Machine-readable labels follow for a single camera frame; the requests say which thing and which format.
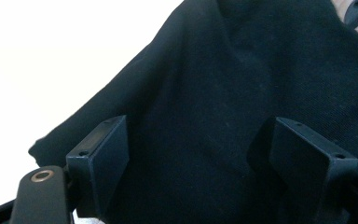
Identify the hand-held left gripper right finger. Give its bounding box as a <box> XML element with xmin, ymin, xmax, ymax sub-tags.
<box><xmin>267</xmin><ymin>117</ymin><xmax>358</xmax><ymax>221</ymax></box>

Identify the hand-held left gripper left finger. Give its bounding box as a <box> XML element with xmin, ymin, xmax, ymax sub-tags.
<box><xmin>64</xmin><ymin>115</ymin><xmax>131</xmax><ymax>219</ymax></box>

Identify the black tank top white trim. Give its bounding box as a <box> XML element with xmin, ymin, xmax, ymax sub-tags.
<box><xmin>27</xmin><ymin>0</ymin><xmax>358</xmax><ymax>224</ymax></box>

